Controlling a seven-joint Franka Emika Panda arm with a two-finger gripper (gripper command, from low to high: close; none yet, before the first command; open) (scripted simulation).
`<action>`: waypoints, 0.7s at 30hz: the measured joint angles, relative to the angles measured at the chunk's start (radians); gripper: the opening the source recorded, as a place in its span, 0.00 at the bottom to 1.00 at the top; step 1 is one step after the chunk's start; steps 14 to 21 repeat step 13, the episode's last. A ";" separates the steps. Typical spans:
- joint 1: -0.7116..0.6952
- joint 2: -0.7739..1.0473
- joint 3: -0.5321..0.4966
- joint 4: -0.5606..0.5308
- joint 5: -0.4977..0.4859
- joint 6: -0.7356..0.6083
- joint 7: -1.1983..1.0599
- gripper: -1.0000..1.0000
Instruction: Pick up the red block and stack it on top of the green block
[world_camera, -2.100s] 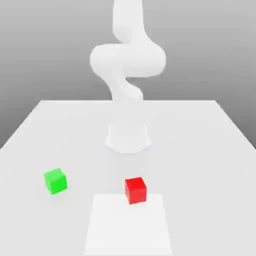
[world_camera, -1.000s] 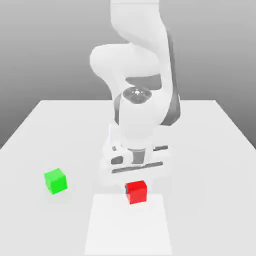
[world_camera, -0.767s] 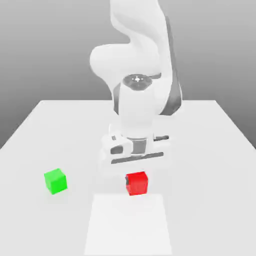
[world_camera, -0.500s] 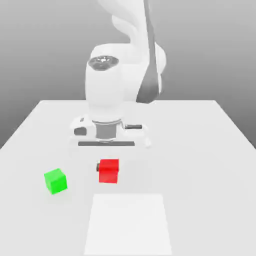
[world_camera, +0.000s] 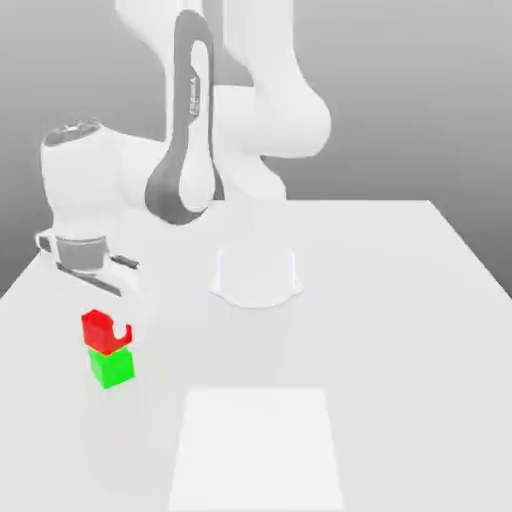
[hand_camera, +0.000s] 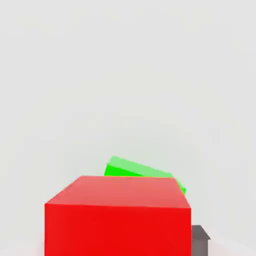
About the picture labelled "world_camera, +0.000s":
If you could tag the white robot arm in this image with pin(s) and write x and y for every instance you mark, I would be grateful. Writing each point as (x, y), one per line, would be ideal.
(280, 120)

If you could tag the small red cube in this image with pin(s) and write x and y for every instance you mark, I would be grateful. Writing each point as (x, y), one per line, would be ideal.
(95, 330)

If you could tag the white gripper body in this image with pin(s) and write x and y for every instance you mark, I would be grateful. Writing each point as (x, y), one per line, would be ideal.
(100, 294)

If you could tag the small green cube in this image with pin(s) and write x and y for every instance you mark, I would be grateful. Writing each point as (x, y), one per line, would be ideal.
(112, 368)

